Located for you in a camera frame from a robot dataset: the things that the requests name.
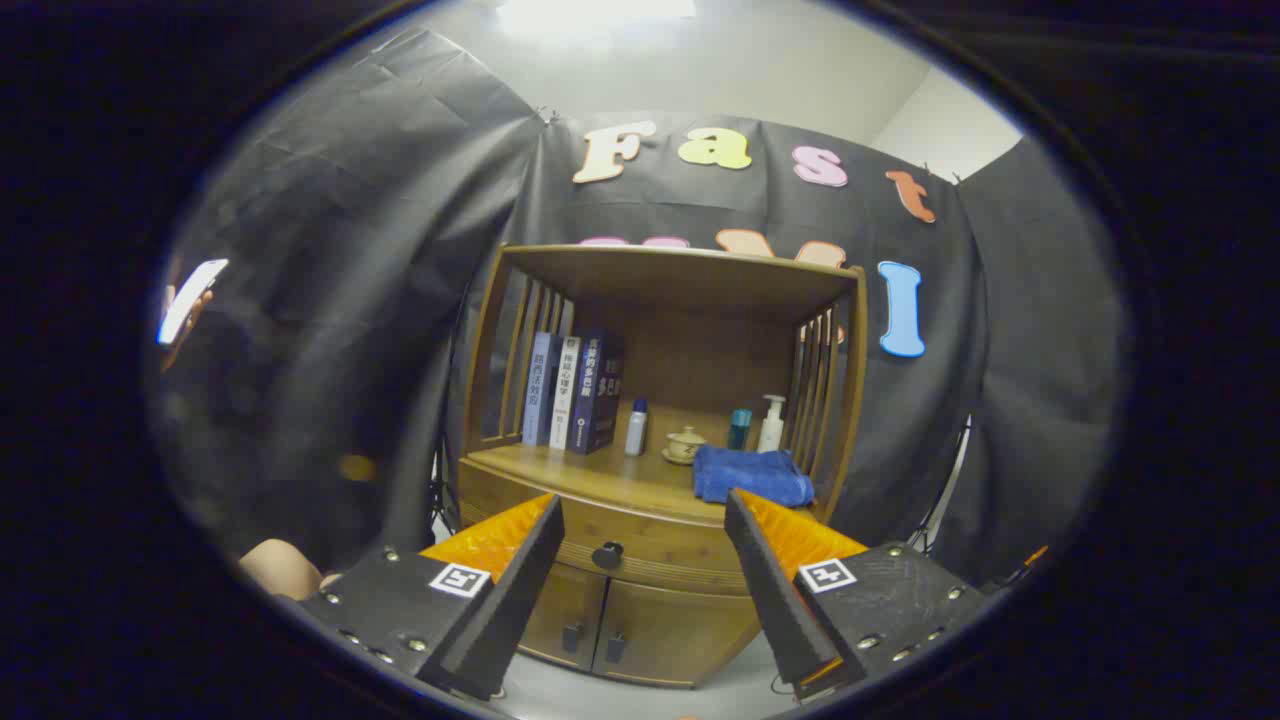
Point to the wooden cabinet door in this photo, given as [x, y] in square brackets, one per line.
[680, 635]
[570, 610]

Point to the dark blue book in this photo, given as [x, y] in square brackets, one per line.
[598, 395]

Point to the blue towel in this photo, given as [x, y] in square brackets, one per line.
[750, 478]

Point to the wooden countertop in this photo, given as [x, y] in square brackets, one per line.
[600, 475]

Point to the white pump bottle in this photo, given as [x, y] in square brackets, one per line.
[771, 432]

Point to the wooden cabinet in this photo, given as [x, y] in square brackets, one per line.
[680, 280]

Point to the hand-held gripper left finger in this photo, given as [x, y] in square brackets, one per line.
[510, 610]

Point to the white smartphone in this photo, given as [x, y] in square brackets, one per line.
[190, 300]

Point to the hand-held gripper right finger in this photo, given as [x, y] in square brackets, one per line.
[775, 600]

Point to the wooden drawer with black knob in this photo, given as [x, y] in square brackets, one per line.
[650, 535]

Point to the teal bottle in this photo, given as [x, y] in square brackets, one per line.
[739, 430]

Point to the white book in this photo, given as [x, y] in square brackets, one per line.
[565, 395]

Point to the white bottle with blue cap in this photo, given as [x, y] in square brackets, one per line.
[636, 430]

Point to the person's leg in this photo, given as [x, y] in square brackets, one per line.
[280, 570]

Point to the beige lidded tea cup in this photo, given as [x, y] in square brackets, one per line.
[684, 447]

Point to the pale blue book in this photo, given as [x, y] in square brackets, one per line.
[538, 390]

